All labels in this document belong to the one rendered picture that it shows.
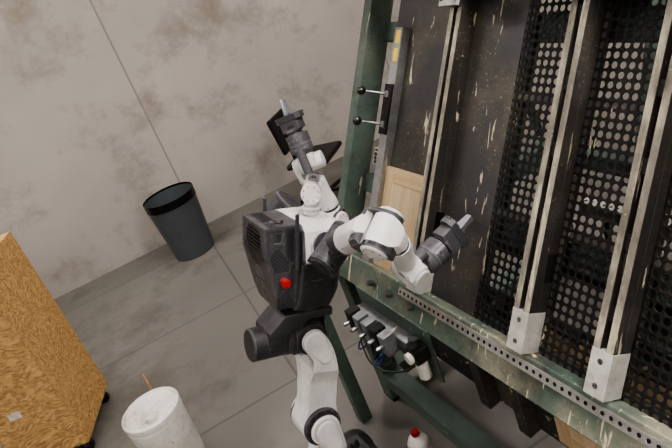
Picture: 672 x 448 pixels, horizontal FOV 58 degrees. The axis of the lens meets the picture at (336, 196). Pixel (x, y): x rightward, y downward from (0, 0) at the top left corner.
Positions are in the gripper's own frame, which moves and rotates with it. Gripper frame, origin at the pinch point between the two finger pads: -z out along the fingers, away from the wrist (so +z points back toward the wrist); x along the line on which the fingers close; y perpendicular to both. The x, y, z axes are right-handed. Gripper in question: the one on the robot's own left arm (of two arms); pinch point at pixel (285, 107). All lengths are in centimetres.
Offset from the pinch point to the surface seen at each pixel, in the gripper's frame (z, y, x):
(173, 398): 110, 12, -124
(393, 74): 3.8, -33.4, 30.5
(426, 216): 55, 0, 39
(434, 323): 89, 13, 33
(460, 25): -2, -15, 69
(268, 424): 146, -16, -101
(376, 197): 47, -21, 10
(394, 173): 40, -22, 21
